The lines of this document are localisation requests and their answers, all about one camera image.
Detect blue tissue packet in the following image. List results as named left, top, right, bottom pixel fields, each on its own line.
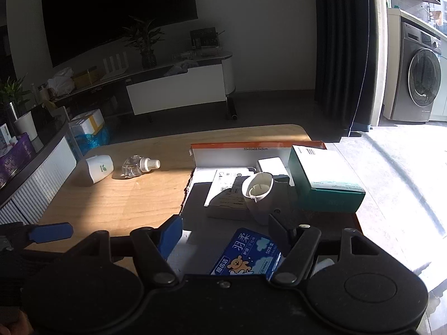
left=208, top=227, right=283, bottom=280

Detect green bamboo plant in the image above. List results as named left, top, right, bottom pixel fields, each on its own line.
left=0, top=74, right=31, bottom=121

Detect white plastic bag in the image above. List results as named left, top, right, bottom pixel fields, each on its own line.
left=46, top=66, right=76, bottom=95

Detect white mosquito repellent heater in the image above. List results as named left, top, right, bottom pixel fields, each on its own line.
left=85, top=154, right=115, bottom=184

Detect orange-rimmed cardboard box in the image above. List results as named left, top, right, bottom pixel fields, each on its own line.
left=167, top=141, right=364, bottom=277

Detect small white box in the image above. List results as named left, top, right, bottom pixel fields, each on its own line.
left=315, top=257, right=336, bottom=276

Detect clear liquid refill bottle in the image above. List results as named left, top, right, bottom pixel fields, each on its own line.
left=122, top=155, right=161, bottom=178

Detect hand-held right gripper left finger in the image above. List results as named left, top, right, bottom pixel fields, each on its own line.
left=74, top=215, right=184, bottom=285

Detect white labelled box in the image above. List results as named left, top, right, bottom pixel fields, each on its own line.
left=203, top=168, right=258, bottom=221

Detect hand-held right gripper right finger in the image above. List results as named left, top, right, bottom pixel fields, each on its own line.
left=268, top=213, right=384, bottom=285

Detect dark side table ribbed drawers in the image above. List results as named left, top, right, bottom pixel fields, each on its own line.
left=0, top=106, right=78, bottom=224

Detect white charger cube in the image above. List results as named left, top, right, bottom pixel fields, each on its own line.
left=257, top=157, right=291, bottom=179

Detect white router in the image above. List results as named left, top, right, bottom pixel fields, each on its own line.
left=99, top=52, right=129, bottom=77

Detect white TV cabinet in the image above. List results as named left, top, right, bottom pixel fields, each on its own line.
left=52, top=50, right=237, bottom=116

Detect potted plant dark vase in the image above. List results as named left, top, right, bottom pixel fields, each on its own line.
left=122, top=15, right=166, bottom=70

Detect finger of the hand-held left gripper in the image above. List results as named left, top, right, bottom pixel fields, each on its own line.
left=0, top=221, right=75, bottom=252

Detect yellow box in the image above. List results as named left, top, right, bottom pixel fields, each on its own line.
left=73, top=66, right=101, bottom=88

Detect black roll under cabinet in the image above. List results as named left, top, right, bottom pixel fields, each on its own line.
left=225, top=97, right=239, bottom=120

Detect white and green box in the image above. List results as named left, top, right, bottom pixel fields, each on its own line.
left=287, top=144, right=367, bottom=214

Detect white plug-in vaporizer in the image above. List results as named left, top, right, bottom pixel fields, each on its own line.
left=241, top=171, right=298, bottom=226

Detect dark blue curtain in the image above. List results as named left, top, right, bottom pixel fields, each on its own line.
left=312, top=0, right=386, bottom=137

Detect black television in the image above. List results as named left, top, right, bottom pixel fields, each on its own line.
left=41, top=0, right=199, bottom=68

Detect taped cardboard parcel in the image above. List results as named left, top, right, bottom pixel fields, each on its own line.
left=67, top=108, right=106, bottom=137

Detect crumpled cloth on cabinet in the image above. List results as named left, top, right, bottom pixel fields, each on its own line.
left=164, top=59, right=198, bottom=76

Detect blue plastic bags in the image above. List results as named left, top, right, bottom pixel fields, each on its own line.
left=71, top=125, right=113, bottom=156

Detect white medicine box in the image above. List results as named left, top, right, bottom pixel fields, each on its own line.
left=0, top=123, right=12, bottom=148

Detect white cup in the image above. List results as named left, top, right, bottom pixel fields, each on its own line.
left=13, top=111, right=38, bottom=142

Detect grey washing machine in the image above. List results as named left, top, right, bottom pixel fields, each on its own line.
left=382, top=8, right=447, bottom=123

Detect black framed box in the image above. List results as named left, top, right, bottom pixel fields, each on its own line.
left=189, top=27, right=221, bottom=50

